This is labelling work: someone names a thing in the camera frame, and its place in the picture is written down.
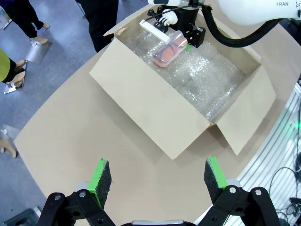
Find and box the aluminium frame rail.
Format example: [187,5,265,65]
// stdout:
[235,82,301,226]

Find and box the mannequin with yellow apron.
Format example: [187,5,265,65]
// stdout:
[0,48,26,88]

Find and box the clear orange glasses case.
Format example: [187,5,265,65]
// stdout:
[151,30,189,68]

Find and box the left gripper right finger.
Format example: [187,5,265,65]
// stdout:
[192,156,283,226]

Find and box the metal mannequin base plate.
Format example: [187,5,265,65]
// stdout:
[3,62,28,95]
[23,41,52,65]

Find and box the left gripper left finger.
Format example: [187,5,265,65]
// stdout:
[37,157,123,226]

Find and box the black corrugated cable conduit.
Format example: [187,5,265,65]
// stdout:
[201,4,301,48]

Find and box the black cable bundle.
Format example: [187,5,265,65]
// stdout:
[269,127,301,222]

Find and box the person in grey hoodie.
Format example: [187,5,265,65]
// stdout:
[76,0,119,53]

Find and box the mannequin with maroon cloth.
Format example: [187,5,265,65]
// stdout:
[3,0,50,45]

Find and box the bubble wrap sheet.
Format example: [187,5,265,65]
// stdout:
[124,30,246,124]

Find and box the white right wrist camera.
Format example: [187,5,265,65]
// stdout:
[139,8,178,44]

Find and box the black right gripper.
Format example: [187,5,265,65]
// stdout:
[175,6,206,53]

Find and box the open cardboard box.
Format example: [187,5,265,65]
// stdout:
[89,4,276,161]

